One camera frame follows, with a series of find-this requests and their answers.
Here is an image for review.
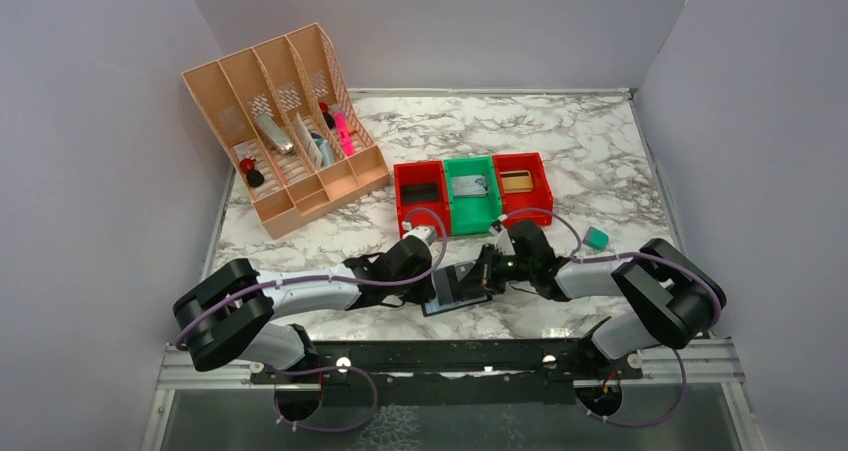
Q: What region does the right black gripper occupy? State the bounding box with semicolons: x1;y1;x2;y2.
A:
455;241;535;294

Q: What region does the black leather card holder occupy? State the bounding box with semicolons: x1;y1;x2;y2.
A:
420;261;493;317

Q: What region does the black VIP credit card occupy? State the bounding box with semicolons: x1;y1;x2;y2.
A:
433;261;484;302

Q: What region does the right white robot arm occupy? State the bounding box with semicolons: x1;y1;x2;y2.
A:
452;221;727;378

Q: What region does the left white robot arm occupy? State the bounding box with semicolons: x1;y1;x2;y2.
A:
172;226;436;382

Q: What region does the black card in bin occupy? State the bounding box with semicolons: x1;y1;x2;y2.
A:
399;182;441;205

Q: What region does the silver card in bin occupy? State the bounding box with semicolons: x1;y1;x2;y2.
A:
450;175;489;198

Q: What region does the gold card in bin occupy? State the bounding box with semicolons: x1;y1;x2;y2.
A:
499;170;534;194

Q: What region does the green bin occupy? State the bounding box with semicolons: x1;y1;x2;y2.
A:
443;156;502;236

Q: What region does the left red bin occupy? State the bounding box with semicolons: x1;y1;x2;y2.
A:
393;160;452;236

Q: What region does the red bin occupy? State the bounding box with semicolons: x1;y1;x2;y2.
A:
393;160;452;236
492;152;554;226

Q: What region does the right red bin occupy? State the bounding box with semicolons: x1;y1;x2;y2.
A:
492;152;554;226

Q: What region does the teal eraser block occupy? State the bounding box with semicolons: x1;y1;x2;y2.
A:
582;226;610;251

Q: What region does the pink highlighter marker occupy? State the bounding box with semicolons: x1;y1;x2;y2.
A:
333;112;355;157

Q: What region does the white paper pad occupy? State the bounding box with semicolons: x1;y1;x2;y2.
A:
293;113;323;170

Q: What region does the red and black stamp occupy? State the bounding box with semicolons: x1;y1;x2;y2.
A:
239;157;265;188

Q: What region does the silver stapler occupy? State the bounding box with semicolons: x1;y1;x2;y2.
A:
255;112;294;154

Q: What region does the peach desk file organizer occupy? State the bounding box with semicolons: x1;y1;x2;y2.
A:
182;23;389;239

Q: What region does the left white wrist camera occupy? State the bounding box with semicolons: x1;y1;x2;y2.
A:
401;221;438;246

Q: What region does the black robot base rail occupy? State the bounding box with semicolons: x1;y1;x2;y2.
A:
249;338;643;407

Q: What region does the aluminium frame rail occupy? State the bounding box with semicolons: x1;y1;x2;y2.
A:
156;339;746;391

